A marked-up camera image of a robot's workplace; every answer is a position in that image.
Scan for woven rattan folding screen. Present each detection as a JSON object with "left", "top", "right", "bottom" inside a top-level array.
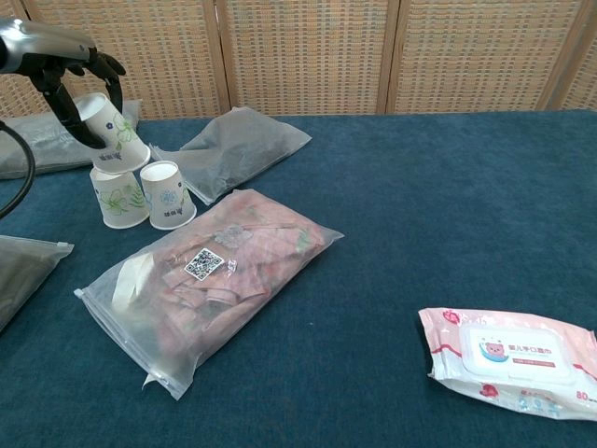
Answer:
[{"left": 0, "top": 0, "right": 597, "bottom": 120}]

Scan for frosted zip bag grey clothes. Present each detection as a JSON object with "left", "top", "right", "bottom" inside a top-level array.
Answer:
[{"left": 0, "top": 234, "right": 75, "bottom": 333}]

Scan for pink wet wipes pack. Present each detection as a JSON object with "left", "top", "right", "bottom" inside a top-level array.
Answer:
[{"left": 418, "top": 306, "right": 597, "bottom": 423}]

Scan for frosted bag with dark clothes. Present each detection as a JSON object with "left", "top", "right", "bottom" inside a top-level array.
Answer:
[{"left": 148, "top": 105, "right": 312, "bottom": 206}]

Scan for black cable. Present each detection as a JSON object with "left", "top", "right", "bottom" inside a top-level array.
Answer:
[{"left": 0, "top": 119, "right": 36, "bottom": 220}]

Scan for white paper cup floral print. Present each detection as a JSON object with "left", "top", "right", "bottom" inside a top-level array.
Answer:
[
  {"left": 76, "top": 91, "right": 152, "bottom": 174},
  {"left": 139, "top": 161, "right": 198, "bottom": 231},
  {"left": 89, "top": 166, "right": 151, "bottom": 230}
]

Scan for frosted bag with pink clothes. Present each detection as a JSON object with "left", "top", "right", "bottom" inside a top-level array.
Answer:
[{"left": 74, "top": 188, "right": 345, "bottom": 401}]

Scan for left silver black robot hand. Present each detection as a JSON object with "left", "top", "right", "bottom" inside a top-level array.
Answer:
[{"left": 0, "top": 17, "right": 127, "bottom": 150}]

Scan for frosted bag with light-grey clothes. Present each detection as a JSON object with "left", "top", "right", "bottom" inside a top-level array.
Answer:
[{"left": 0, "top": 99, "right": 143, "bottom": 181}]

